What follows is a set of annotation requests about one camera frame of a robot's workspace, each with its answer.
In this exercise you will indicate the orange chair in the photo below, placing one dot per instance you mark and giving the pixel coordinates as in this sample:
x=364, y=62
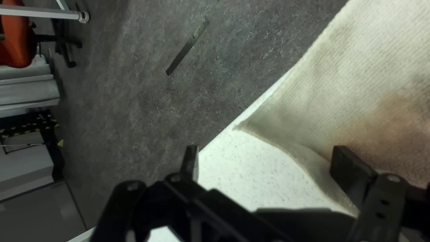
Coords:
x=14, y=37

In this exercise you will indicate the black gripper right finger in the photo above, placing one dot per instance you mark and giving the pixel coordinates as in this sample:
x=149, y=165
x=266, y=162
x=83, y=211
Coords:
x=380, y=201

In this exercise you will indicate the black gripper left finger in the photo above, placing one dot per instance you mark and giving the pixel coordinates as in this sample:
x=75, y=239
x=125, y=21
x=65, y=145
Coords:
x=188, y=188

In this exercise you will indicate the stained beige towel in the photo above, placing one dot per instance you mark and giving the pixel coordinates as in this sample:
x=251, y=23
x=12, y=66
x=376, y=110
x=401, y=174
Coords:
x=366, y=80

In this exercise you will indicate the black floor tape strip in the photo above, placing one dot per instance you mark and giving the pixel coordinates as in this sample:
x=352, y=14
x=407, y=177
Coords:
x=186, y=47

